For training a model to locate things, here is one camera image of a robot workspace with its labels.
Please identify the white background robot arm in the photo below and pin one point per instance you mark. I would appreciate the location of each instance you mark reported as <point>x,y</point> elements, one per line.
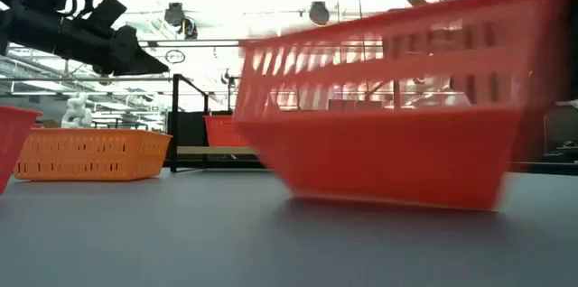
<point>77,113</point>

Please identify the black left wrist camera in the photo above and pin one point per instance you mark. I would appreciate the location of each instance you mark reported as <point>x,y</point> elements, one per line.
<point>106,12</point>

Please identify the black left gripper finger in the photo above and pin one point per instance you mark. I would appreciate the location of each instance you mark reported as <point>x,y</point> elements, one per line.
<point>127,43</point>
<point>133,68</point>

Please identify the red plastic basket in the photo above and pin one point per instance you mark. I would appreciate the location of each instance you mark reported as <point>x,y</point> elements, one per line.
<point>13,142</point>
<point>221,131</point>

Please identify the orange basket with small slots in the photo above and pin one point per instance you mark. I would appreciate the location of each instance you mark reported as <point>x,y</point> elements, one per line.
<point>90,133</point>

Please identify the dark hanging ceiling device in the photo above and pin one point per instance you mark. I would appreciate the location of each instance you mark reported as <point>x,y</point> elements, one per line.
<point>190,30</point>

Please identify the wooden shelf board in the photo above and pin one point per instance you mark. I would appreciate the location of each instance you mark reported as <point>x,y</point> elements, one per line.
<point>212,150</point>

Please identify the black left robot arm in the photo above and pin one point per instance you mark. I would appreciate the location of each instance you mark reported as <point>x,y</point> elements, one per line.
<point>36,30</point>

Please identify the black hanging ceiling lamp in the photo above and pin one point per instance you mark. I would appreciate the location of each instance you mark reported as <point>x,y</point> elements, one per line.
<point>174,14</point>
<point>319,12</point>

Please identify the orange basket with tall slots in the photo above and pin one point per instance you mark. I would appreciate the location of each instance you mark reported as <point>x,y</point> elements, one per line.
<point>384,160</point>

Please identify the black background cabinet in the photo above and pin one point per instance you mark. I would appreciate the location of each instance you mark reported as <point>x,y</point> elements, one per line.
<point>189,129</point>

